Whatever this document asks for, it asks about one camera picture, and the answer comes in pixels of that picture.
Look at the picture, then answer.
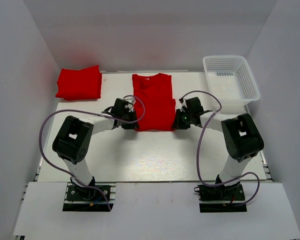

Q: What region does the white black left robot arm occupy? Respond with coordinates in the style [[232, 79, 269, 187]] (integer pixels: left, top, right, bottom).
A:
[[52, 95, 191, 200]]

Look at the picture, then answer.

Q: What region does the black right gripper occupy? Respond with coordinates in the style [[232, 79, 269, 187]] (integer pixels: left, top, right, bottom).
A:
[[171, 109, 194, 130]]

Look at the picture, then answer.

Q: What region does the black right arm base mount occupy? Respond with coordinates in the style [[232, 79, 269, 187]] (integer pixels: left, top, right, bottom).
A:
[[193, 179, 247, 213]]

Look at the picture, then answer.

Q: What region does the white perforated plastic basket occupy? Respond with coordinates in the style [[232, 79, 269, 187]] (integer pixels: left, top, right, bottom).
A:
[[202, 55, 261, 109]]

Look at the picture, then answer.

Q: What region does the folded red t-shirt stack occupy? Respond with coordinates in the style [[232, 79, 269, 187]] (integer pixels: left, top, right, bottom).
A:
[[55, 65, 102, 101]]

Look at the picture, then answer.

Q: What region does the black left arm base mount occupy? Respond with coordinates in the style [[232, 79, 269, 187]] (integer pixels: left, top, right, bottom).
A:
[[62, 182, 116, 213]]

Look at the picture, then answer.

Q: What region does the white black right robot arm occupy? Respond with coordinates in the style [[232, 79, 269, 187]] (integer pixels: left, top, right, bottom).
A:
[[173, 97, 264, 200]]

